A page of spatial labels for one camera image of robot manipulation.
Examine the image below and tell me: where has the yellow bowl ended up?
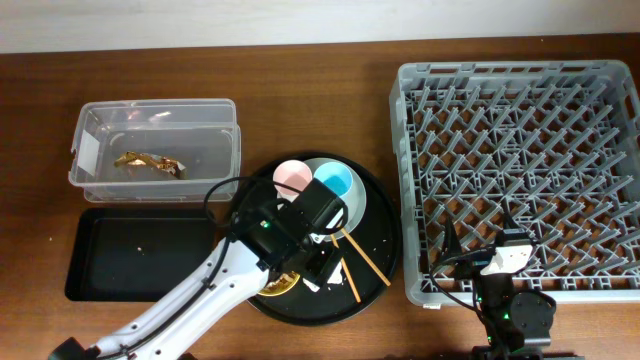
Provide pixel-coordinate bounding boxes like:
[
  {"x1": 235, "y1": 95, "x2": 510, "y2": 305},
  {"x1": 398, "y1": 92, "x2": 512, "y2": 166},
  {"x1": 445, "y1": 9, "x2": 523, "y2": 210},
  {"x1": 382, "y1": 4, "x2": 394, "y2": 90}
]
[{"x1": 258, "y1": 272, "x2": 301, "y2": 297}]

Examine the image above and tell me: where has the wooden chopstick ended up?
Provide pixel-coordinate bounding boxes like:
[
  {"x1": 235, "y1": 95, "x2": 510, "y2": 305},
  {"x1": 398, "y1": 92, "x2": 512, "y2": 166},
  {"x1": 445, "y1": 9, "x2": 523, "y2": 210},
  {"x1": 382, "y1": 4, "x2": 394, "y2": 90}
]
[
  {"x1": 330, "y1": 235, "x2": 361, "y2": 303},
  {"x1": 340, "y1": 227, "x2": 391, "y2": 287}
]

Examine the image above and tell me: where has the pink plastic cup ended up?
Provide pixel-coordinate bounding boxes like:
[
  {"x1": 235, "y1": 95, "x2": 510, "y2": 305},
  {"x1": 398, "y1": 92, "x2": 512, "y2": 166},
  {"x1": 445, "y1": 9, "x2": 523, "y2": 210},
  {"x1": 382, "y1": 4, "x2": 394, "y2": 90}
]
[{"x1": 272, "y1": 160, "x2": 313, "y2": 202}]

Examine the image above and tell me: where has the white napkin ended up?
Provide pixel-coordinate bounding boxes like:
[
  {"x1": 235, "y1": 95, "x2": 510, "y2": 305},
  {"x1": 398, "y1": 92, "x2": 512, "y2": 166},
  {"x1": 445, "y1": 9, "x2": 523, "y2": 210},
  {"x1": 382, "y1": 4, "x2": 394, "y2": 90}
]
[{"x1": 302, "y1": 261, "x2": 343, "y2": 293}]

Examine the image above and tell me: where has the blue plastic cup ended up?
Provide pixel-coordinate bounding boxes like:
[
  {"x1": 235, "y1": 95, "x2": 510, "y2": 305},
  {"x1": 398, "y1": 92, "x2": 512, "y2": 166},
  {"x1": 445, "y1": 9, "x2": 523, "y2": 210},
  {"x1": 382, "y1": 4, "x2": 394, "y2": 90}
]
[{"x1": 314, "y1": 161, "x2": 354, "y2": 199}]

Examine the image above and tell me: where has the gold foil wrapper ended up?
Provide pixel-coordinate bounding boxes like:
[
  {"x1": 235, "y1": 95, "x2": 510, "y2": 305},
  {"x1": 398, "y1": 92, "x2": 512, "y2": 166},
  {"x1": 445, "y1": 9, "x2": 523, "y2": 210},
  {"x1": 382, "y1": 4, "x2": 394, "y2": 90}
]
[{"x1": 114, "y1": 151, "x2": 187, "y2": 180}]

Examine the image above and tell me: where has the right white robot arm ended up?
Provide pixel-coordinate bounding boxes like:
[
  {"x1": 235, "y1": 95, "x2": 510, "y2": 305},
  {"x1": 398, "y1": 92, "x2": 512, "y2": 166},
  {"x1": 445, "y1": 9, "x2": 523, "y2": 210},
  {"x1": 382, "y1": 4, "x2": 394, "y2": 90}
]
[{"x1": 433, "y1": 215, "x2": 556, "y2": 360}]

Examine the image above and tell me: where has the grey dishwasher rack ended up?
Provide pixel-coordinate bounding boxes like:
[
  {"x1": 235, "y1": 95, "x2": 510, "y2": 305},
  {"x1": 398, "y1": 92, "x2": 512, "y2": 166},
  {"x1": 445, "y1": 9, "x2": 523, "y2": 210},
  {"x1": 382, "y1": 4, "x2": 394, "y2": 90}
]
[{"x1": 389, "y1": 60, "x2": 639, "y2": 308}]

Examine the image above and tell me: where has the clear plastic waste bin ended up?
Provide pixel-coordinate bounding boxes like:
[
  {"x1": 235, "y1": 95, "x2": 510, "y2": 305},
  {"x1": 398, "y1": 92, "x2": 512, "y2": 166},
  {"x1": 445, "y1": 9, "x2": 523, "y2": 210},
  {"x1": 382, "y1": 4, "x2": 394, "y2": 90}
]
[{"x1": 68, "y1": 98, "x2": 241, "y2": 203}]

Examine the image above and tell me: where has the round black serving tray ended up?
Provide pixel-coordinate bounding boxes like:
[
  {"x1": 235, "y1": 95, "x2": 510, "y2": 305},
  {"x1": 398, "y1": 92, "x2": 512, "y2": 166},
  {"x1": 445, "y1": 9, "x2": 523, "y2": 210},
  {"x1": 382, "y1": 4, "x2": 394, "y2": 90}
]
[{"x1": 249, "y1": 151, "x2": 402, "y2": 326}]

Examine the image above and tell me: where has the grey ceramic plate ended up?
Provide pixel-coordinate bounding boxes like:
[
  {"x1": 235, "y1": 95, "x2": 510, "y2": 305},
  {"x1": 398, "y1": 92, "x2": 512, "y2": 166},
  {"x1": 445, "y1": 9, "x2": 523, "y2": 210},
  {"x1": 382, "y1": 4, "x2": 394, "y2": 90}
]
[{"x1": 304, "y1": 157, "x2": 367, "y2": 232}]

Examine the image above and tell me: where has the black rectangular tray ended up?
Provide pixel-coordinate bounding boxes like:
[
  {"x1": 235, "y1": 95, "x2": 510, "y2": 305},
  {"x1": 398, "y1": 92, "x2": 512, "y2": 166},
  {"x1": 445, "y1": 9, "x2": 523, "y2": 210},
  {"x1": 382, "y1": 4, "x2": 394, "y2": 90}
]
[{"x1": 65, "y1": 208, "x2": 215, "y2": 302}]

